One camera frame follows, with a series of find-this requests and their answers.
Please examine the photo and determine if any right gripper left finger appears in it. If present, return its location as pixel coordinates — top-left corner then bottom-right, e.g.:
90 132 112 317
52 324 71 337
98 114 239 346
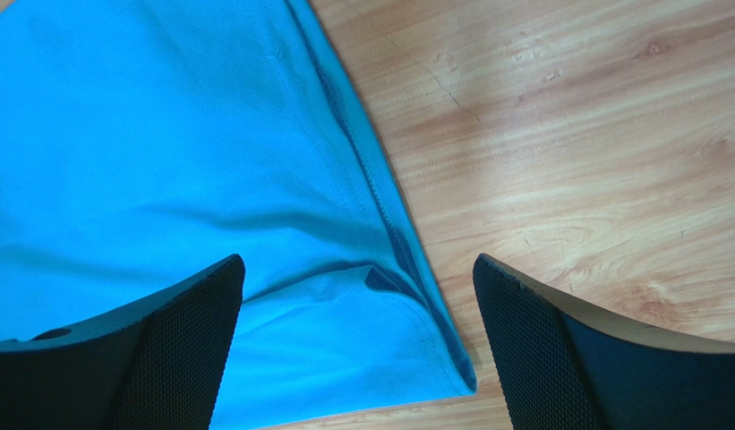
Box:
0 254 245 429

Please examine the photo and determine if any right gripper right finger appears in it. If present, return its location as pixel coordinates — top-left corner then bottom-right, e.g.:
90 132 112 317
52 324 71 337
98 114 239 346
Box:
473 254 735 429

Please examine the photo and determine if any teal t shirt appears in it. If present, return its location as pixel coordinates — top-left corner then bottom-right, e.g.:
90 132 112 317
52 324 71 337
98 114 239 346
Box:
0 1 477 429

